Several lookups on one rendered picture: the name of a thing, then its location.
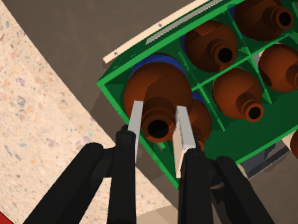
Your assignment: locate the dark grey rectangular tray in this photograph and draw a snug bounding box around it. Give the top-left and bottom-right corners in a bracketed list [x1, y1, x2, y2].
[241, 140, 291, 180]

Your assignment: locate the brown glass bottle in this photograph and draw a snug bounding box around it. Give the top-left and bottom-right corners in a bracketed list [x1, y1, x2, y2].
[123, 53, 193, 143]
[237, 163, 252, 187]
[180, 20, 238, 73]
[205, 65, 264, 122]
[189, 90, 212, 151]
[253, 42, 298, 93]
[228, 0, 294, 42]
[281, 129, 298, 159]

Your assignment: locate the green bottle crate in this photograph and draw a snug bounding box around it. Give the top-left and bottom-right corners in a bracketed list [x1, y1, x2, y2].
[96, 0, 298, 189]

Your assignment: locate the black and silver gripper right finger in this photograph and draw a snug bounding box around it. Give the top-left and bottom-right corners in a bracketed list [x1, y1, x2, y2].
[173, 106, 275, 224]

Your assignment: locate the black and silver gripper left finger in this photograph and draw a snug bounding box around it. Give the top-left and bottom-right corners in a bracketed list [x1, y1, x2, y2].
[23, 100, 143, 224]

